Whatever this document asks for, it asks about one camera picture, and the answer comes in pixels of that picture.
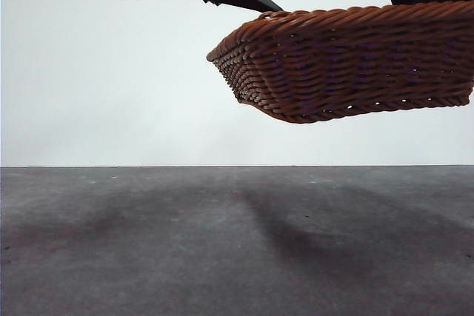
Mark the brown wicker basket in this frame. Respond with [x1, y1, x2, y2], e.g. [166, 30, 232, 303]
[206, 0, 474, 125]

